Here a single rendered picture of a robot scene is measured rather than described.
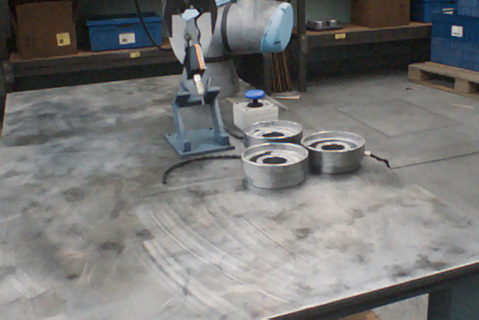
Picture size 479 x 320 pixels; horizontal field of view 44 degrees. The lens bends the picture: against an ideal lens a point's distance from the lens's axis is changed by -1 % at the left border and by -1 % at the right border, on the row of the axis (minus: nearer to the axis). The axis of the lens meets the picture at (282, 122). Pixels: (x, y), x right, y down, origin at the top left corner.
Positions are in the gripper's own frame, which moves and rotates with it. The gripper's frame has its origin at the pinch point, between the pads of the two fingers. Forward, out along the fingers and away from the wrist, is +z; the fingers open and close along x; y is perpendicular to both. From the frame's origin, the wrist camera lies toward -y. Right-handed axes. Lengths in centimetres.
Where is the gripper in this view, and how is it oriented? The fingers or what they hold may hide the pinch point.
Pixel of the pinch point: (192, 56)
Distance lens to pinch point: 110.3
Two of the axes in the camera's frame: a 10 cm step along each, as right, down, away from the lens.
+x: -9.1, 1.3, -3.8
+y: -4.0, -3.2, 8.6
